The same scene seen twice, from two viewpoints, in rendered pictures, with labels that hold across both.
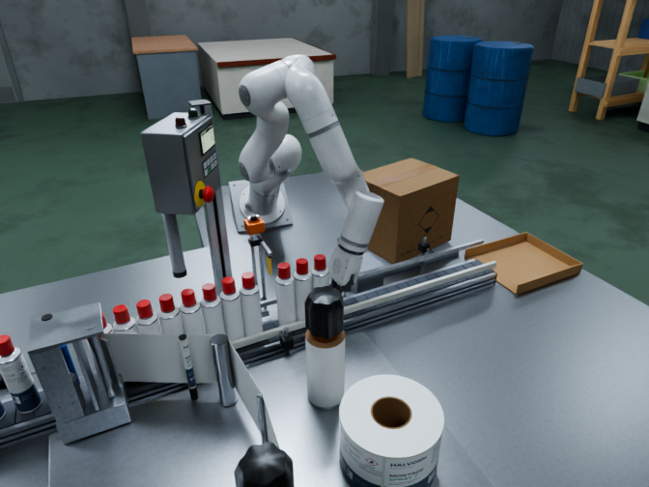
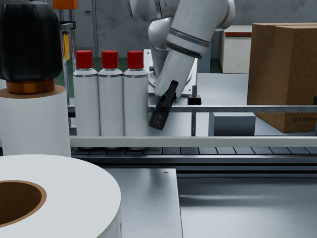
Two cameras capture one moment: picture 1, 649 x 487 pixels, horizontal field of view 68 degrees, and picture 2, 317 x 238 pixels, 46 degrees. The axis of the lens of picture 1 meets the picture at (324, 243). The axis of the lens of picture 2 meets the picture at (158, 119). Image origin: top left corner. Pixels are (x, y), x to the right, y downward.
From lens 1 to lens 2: 0.84 m
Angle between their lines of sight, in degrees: 27
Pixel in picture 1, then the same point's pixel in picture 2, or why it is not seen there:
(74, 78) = (131, 45)
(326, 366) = (12, 139)
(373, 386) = (29, 165)
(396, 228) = (287, 77)
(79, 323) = not seen: outside the picture
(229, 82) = (232, 48)
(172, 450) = not seen: outside the picture
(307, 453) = not seen: outside the picture
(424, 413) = (55, 224)
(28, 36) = (109, 15)
